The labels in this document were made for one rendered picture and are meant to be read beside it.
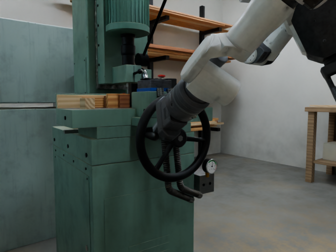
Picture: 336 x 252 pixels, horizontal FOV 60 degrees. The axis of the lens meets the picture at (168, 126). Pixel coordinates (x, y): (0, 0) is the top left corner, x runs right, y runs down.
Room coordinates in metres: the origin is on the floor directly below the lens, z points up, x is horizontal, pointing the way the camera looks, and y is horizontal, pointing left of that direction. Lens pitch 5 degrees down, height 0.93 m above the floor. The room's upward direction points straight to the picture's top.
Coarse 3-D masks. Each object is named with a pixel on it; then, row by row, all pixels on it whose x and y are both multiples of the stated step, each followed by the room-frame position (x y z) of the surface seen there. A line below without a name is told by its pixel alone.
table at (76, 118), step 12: (60, 108) 1.04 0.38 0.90; (72, 108) 1.01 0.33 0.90; (96, 108) 1.01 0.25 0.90; (108, 108) 1.01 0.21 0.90; (120, 108) 1.02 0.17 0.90; (132, 108) 1.04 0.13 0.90; (60, 120) 1.04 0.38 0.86; (72, 120) 0.92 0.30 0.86; (84, 120) 0.94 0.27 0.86; (96, 120) 0.97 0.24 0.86; (108, 120) 0.99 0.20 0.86; (120, 120) 1.02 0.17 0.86; (132, 120) 1.03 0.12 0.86; (156, 120) 0.99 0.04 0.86; (192, 120) 1.19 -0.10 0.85
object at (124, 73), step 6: (120, 66) 1.19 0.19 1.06; (126, 66) 1.16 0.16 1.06; (132, 66) 1.17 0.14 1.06; (138, 66) 1.19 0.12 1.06; (114, 72) 1.24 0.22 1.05; (120, 72) 1.19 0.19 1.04; (126, 72) 1.16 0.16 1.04; (132, 72) 1.17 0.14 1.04; (114, 78) 1.24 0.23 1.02; (120, 78) 1.19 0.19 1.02; (126, 78) 1.16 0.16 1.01; (132, 78) 1.17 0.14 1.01; (138, 78) 1.19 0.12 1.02; (126, 84) 1.21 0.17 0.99
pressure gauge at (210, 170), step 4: (204, 160) 1.18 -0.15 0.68; (208, 160) 1.16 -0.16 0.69; (212, 160) 1.17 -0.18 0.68; (204, 164) 1.16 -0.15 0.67; (208, 164) 1.16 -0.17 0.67; (212, 164) 1.17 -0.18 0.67; (216, 164) 1.19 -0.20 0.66; (204, 168) 1.16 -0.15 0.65; (208, 168) 1.16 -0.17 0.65; (212, 168) 1.17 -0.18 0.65; (216, 168) 1.18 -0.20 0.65; (208, 172) 1.16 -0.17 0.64; (212, 172) 1.17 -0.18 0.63; (208, 176) 1.19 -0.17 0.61
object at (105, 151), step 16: (64, 128) 1.32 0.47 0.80; (64, 144) 1.24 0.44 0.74; (80, 144) 1.05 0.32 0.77; (96, 144) 0.97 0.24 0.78; (112, 144) 1.00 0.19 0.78; (128, 144) 1.03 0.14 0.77; (160, 144) 1.11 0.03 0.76; (192, 144) 1.19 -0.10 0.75; (96, 160) 0.97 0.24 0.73; (112, 160) 1.00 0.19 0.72; (128, 160) 1.03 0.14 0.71
